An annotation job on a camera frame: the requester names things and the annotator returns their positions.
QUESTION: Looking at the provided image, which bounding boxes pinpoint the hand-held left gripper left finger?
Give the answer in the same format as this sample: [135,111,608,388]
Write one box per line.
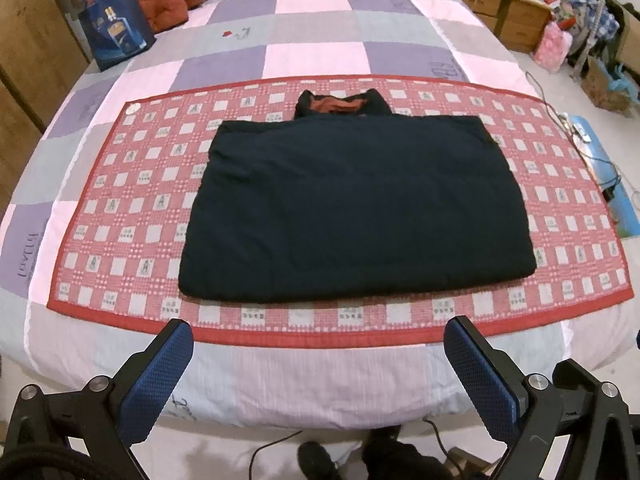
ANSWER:
[0,319,194,480]

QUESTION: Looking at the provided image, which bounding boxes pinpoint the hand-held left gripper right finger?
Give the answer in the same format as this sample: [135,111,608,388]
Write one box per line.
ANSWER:
[444,316,640,480]

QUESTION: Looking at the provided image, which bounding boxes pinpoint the dark navy padded jacket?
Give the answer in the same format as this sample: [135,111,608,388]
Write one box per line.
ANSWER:
[178,87,536,306]

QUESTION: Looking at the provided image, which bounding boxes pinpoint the wooden stool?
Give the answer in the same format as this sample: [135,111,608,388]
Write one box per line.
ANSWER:
[445,447,496,480]

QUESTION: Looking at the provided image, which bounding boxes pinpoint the person's black trouser legs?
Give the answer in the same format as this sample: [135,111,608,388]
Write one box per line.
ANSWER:
[360,425,453,480]

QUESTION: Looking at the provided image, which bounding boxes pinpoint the red checkered mat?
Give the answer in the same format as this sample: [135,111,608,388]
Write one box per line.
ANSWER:
[46,75,632,348]

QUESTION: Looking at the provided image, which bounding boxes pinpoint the person's black shoe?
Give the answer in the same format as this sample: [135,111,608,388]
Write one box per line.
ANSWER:
[297,441,337,480]

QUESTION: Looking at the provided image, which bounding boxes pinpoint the blue floor mat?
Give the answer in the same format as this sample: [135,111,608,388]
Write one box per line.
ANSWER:
[560,112,640,238]

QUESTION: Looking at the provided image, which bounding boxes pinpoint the small cardboard box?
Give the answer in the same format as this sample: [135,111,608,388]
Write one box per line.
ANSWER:
[580,55,633,113]

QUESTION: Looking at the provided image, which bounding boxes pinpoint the pink plastic bag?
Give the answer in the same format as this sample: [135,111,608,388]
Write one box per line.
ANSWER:
[534,24,573,72]

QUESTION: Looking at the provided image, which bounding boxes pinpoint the wooden wardrobe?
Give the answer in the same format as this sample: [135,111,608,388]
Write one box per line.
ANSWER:
[0,0,91,201]

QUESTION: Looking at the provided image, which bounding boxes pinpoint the blue tote bag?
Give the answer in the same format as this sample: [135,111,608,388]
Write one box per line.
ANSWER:
[77,0,157,72]

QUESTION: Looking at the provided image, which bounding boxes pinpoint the wooden nightstand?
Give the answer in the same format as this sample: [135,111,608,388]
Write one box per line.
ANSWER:
[450,0,553,53]

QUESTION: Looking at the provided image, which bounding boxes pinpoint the large cardboard box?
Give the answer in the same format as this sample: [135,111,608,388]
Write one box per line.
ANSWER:
[607,0,640,78]

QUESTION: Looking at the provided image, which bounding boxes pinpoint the blue plaid clothing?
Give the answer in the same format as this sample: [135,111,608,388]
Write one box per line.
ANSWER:
[557,0,621,61]

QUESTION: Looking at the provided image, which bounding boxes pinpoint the bed with checkered sheet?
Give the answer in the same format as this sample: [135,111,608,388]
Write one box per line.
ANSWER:
[0,0,640,431]

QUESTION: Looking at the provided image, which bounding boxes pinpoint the black braided cable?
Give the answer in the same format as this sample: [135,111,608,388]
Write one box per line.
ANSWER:
[0,444,101,480]

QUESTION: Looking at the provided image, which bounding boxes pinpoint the black power cable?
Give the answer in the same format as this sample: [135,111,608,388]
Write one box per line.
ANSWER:
[525,72,621,201]

